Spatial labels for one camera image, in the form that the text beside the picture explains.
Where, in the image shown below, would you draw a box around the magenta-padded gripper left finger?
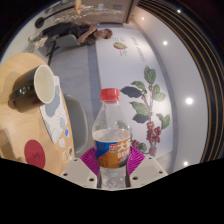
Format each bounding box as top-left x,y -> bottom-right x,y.
59,146 -> 101,189

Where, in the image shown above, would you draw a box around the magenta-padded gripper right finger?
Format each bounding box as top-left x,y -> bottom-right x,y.
125,145 -> 169,189

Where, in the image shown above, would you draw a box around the clear red-capped drink bottle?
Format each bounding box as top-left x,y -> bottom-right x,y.
91,87 -> 132,190

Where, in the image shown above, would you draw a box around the flat round red coaster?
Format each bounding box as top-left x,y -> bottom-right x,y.
24,139 -> 47,170

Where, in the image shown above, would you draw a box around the white and grey printed sheet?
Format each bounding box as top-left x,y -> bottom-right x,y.
39,75 -> 74,164

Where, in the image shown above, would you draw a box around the round ceiling lights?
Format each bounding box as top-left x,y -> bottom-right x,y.
139,8 -> 194,168

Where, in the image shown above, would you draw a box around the person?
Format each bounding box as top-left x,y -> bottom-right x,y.
28,21 -> 113,47

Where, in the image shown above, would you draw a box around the small round wooden side table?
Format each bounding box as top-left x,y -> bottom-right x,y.
34,4 -> 84,29

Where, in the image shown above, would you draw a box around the coffee plant wall mural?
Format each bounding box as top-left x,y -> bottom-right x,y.
94,23 -> 174,159

